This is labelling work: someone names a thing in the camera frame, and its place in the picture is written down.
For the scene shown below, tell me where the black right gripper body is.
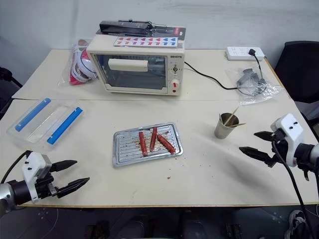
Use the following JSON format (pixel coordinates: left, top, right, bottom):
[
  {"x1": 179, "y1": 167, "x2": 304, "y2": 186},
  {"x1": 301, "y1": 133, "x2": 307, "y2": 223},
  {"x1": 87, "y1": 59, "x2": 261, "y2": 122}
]
[{"x1": 265, "y1": 129, "x2": 290, "y2": 169}]

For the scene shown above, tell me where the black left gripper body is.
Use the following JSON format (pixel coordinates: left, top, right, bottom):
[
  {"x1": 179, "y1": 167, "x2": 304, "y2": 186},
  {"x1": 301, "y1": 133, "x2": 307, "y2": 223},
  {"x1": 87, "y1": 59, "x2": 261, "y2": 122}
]
[{"x1": 34, "y1": 173, "x2": 60, "y2": 200}]

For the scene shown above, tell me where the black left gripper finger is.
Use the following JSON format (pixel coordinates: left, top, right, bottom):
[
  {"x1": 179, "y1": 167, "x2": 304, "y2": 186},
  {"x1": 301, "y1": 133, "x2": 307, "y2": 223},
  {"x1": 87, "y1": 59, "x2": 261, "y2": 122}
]
[
  {"x1": 50, "y1": 160, "x2": 78, "y2": 173},
  {"x1": 57, "y1": 177, "x2": 91, "y2": 199}
]

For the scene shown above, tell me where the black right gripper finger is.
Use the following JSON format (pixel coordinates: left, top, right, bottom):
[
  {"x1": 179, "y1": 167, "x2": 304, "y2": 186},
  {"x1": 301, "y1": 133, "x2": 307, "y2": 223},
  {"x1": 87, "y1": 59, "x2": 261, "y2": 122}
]
[
  {"x1": 253, "y1": 130, "x2": 275, "y2": 143},
  {"x1": 238, "y1": 146, "x2": 272, "y2": 163}
]

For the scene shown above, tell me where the metal cup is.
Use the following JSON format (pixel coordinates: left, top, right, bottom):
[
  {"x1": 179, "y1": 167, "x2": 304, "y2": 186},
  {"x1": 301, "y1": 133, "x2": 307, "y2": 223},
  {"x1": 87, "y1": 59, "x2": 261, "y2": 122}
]
[{"x1": 214, "y1": 112, "x2": 240, "y2": 140}]

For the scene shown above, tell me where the clear bag with grey parts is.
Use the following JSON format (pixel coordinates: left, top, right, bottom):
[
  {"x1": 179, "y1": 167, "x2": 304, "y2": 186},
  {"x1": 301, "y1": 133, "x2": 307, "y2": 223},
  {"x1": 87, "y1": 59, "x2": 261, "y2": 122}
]
[{"x1": 225, "y1": 67, "x2": 285, "y2": 107}]

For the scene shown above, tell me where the clear box with blue clips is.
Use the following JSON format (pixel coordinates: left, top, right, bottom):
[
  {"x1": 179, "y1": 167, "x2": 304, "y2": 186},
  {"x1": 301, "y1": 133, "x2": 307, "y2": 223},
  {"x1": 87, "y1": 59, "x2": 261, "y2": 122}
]
[{"x1": 5, "y1": 97, "x2": 86, "y2": 152}]

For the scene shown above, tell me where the ribbed metal baking tray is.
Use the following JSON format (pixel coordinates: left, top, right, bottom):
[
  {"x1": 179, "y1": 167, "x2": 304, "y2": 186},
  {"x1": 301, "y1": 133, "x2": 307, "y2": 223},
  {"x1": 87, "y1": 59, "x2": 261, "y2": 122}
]
[{"x1": 112, "y1": 121, "x2": 184, "y2": 168}]

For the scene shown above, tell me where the black office chair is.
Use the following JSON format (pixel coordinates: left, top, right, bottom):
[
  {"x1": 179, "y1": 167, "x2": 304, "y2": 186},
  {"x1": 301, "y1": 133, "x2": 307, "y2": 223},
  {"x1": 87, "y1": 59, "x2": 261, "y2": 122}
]
[{"x1": 273, "y1": 40, "x2": 319, "y2": 104}]

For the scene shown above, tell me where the grey white sneaker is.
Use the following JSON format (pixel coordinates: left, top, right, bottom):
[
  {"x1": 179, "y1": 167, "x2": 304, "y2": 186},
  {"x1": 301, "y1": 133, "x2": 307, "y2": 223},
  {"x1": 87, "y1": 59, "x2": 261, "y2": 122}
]
[{"x1": 284, "y1": 209, "x2": 311, "y2": 239}]

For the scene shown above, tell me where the red grilled sausage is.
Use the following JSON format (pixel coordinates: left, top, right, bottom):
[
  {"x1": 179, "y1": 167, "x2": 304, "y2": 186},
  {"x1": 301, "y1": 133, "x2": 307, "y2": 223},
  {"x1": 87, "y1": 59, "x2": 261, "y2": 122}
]
[
  {"x1": 149, "y1": 126, "x2": 159, "y2": 152},
  {"x1": 138, "y1": 131, "x2": 149, "y2": 157},
  {"x1": 157, "y1": 134, "x2": 176, "y2": 154}
]

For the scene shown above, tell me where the white power strip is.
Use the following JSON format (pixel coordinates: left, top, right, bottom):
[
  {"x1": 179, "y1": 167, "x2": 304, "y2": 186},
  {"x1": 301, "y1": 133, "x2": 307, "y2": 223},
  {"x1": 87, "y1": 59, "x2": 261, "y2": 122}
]
[{"x1": 223, "y1": 45, "x2": 266, "y2": 62}]

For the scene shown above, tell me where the clear bag with red-white items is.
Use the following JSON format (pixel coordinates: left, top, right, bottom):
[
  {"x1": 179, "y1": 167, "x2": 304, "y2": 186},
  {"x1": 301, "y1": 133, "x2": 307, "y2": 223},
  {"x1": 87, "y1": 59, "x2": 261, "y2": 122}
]
[{"x1": 57, "y1": 39, "x2": 101, "y2": 88}]

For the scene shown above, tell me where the dark chair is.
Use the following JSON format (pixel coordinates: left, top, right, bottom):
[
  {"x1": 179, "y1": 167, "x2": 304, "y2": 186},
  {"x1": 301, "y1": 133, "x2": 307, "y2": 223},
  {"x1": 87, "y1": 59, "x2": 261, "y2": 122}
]
[{"x1": 0, "y1": 65, "x2": 23, "y2": 120}]

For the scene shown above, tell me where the cream toaster oven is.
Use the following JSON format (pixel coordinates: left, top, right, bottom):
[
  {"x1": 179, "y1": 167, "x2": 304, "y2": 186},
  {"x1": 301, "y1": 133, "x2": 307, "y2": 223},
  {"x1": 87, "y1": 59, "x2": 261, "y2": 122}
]
[{"x1": 86, "y1": 34, "x2": 186, "y2": 97}]

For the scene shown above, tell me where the black retail tool package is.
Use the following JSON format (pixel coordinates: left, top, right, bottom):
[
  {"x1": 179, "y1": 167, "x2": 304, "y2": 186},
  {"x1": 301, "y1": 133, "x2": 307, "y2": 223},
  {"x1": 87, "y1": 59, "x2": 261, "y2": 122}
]
[{"x1": 95, "y1": 19, "x2": 187, "y2": 41}]

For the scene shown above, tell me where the red and blue heart sheet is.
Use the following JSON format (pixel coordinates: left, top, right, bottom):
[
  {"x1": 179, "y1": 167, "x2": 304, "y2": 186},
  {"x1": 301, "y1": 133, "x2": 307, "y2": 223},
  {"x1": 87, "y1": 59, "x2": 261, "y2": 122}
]
[{"x1": 113, "y1": 36, "x2": 180, "y2": 48}]

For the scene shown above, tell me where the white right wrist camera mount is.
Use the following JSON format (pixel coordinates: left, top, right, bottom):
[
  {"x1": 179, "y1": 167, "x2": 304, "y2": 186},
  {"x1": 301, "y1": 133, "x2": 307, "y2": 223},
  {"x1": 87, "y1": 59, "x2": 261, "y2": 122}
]
[{"x1": 270, "y1": 113, "x2": 305, "y2": 168}]

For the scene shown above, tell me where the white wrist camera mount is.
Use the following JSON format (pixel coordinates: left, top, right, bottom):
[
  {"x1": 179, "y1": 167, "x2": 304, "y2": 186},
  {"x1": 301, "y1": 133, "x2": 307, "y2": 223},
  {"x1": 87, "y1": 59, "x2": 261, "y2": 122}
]
[
  {"x1": 21, "y1": 151, "x2": 52, "y2": 204},
  {"x1": 270, "y1": 113, "x2": 305, "y2": 168}
]

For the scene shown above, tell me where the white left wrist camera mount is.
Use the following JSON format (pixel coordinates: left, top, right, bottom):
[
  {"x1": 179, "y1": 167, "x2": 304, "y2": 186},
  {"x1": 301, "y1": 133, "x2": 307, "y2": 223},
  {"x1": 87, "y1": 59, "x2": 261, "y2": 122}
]
[{"x1": 21, "y1": 151, "x2": 52, "y2": 204}]

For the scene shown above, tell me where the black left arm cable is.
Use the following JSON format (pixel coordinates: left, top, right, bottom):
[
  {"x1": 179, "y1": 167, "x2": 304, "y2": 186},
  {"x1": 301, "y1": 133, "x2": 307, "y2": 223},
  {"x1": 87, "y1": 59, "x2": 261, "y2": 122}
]
[{"x1": 0, "y1": 149, "x2": 33, "y2": 185}]

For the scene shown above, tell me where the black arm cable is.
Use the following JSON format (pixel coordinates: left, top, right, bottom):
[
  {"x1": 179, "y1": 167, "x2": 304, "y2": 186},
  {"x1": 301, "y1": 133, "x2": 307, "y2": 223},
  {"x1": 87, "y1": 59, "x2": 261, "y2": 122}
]
[
  {"x1": 0, "y1": 149, "x2": 33, "y2": 185},
  {"x1": 271, "y1": 139, "x2": 317, "y2": 239}
]

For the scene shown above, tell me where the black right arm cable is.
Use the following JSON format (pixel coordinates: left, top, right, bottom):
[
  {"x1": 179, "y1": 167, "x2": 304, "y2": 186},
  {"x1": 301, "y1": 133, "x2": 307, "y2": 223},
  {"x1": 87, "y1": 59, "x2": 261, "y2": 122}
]
[{"x1": 271, "y1": 139, "x2": 317, "y2": 239}]

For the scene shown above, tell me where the black oven power cord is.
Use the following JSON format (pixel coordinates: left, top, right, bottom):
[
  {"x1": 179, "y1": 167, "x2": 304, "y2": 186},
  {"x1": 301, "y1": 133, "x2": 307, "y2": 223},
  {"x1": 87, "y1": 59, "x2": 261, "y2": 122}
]
[{"x1": 183, "y1": 48, "x2": 267, "y2": 97}]

